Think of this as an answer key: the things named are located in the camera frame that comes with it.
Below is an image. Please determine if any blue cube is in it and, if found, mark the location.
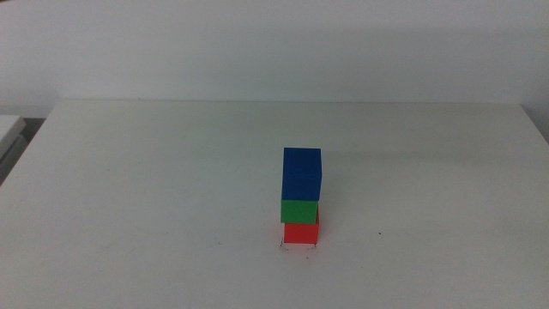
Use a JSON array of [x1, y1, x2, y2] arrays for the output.
[[281, 147, 323, 202]]

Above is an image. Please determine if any green cube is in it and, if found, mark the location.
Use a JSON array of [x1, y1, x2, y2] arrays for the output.
[[280, 198, 319, 225]]

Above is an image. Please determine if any red cube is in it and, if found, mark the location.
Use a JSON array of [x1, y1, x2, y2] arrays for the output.
[[282, 205, 321, 245]]

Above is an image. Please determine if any white side shelf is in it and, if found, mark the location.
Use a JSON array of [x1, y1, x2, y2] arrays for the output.
[[0, 114, 27, 185]]

